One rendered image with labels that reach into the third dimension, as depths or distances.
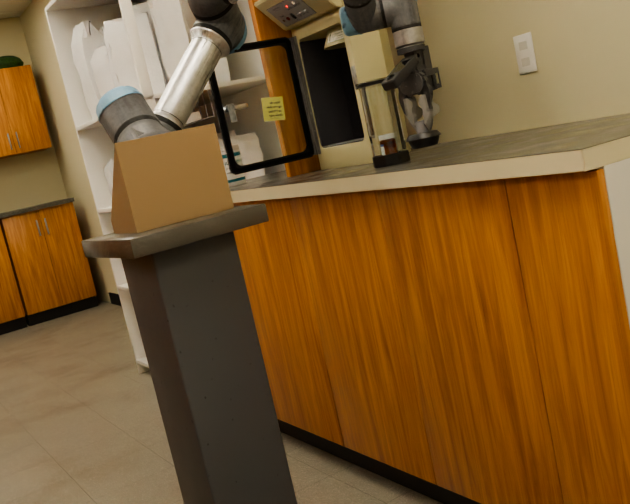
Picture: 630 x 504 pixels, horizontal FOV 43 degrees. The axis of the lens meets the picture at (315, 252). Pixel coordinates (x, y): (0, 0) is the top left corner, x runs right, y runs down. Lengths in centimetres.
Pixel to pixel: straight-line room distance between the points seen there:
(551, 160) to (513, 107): 108
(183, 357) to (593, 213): 88
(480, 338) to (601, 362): 33
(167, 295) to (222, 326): 15
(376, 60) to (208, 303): 105
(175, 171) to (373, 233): 56
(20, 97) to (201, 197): 571
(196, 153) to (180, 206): 12
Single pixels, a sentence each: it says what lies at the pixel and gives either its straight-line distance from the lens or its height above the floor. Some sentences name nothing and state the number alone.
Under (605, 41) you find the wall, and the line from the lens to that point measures 235.
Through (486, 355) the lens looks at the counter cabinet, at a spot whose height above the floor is 50.
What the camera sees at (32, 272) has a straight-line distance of 715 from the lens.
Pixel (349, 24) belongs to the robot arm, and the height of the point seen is 131.
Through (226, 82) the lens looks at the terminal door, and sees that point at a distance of 261.
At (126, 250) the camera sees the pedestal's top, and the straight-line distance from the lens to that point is 166.
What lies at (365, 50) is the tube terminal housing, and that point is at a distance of 248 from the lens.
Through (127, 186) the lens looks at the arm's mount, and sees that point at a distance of 175.
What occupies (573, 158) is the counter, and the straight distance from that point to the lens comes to 149.
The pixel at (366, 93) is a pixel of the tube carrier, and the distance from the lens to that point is 214.
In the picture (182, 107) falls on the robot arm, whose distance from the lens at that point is 206.
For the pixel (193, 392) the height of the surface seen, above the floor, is 58.
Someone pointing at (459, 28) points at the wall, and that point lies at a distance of 273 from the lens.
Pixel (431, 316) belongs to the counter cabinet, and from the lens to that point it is 196.
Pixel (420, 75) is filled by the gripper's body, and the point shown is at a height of 115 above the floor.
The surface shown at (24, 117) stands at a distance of 742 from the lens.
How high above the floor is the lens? 107
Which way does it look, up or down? 8 degrees down
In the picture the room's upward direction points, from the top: 12 degrees counter-clockwise
